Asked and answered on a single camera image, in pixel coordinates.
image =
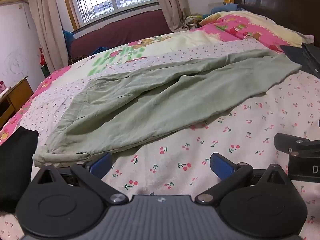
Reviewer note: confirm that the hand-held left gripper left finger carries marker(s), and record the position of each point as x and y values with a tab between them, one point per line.
101	164

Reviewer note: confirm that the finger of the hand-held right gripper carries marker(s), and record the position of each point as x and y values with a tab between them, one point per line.
308	60
295	143

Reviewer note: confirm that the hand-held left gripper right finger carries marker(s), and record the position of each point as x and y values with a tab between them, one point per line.
221	165

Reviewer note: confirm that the light green pants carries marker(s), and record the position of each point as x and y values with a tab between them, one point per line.
150	100

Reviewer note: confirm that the cherry print bed blanket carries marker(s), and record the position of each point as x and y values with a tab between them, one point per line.
225	132

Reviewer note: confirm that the dark wooden headboard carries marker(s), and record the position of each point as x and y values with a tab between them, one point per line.
287	5

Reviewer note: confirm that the pink printed pillow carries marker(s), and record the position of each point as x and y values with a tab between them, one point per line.
250	27

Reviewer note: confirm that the black cloth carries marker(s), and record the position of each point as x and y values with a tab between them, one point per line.
17	162

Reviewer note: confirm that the blue cloth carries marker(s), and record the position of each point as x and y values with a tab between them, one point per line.
223	8

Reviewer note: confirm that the wooden desk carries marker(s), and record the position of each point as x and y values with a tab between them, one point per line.
20	92

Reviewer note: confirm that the red and green toy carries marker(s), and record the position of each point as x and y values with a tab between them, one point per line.
43	61

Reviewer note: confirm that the pile of small clothes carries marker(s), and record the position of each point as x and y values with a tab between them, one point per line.
192	21

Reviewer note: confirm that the pink cloth on desk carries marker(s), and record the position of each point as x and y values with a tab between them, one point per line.
2	86

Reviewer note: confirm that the blue bag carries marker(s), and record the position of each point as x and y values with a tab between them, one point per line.
67	38

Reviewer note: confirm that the maroon sofa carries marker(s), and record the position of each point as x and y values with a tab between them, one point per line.
120	32

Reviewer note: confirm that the beige curtain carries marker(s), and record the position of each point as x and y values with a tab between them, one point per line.
172	5
47	30

